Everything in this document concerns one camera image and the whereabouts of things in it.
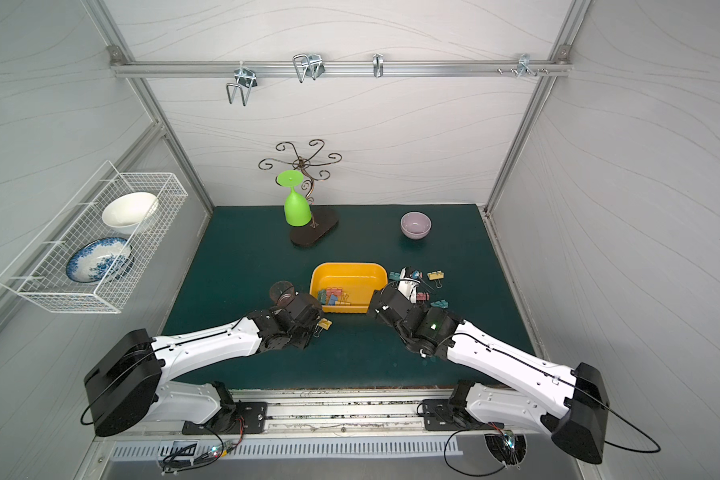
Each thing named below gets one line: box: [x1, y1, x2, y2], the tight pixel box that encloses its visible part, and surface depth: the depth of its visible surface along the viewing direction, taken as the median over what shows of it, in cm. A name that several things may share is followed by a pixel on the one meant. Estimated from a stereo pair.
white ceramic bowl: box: [102, 192, 159, 235], surface depth 72 cm
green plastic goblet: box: [277, 170, 312, 227], surface depth 91 cm
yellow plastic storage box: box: [309, 262, 388, 314], surface depth 98 cm
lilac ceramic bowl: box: [400, 211, 432, 240], surface depth 113 cm
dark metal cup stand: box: [258, 139, 343, 247], surface depth 97 cm
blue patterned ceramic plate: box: [66, 236, 134, 283], surface depth 65 cm
